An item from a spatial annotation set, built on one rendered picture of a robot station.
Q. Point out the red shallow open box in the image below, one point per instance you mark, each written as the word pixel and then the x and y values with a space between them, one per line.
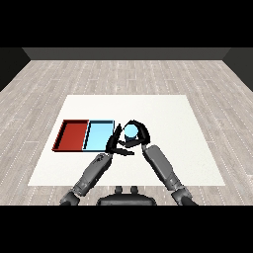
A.
pixel 72 135

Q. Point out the light blue shallow open box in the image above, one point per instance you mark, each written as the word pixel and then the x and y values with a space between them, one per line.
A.
pixel 99 135

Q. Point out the small blue can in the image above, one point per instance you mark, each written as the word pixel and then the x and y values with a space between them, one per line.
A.
pixel 130 131

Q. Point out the dark grey robot body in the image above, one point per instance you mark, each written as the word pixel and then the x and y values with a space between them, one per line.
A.
pixel 126 199

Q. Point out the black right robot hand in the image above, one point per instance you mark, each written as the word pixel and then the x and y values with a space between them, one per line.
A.
pixel 143 133

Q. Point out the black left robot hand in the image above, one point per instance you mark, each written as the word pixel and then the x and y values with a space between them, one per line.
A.
pixel 113 141

